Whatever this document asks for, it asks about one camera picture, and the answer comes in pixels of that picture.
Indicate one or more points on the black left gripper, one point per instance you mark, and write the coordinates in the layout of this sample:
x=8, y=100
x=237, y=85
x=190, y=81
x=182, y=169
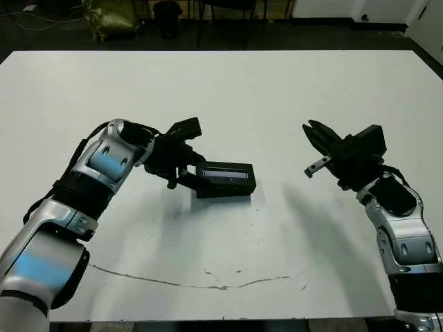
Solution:
x=166, y=155

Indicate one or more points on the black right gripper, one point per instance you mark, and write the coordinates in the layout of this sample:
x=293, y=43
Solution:
x=349, y=166

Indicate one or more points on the black box lid with picture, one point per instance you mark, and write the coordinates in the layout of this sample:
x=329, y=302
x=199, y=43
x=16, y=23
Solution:
x=225, y=188

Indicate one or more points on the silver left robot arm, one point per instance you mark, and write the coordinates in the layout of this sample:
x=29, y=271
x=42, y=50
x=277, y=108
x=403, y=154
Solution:
x=97, y=162

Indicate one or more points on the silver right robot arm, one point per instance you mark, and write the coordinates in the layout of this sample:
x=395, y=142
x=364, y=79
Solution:
x=405, y=238

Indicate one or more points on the black waste bin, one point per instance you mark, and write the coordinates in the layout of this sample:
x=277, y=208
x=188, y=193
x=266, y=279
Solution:
x=167, y=20

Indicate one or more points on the black chair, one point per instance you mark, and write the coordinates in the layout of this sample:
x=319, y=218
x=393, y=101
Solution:
x=228, y=4

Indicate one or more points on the crumpled plastic bag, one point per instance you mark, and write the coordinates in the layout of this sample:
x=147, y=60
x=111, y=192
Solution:
x=110, y=19

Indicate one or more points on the white paper sheet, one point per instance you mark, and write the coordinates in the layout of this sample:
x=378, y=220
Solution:
x=29, y=7

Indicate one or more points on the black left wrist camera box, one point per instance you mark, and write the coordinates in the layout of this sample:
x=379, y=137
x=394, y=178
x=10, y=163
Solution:
x=185, y=128

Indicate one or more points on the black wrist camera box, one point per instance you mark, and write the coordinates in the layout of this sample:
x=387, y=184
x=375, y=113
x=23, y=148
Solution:
x=372, y=140
x=185, y=128

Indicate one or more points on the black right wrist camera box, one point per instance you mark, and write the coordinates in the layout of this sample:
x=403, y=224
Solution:
x=372, y=140

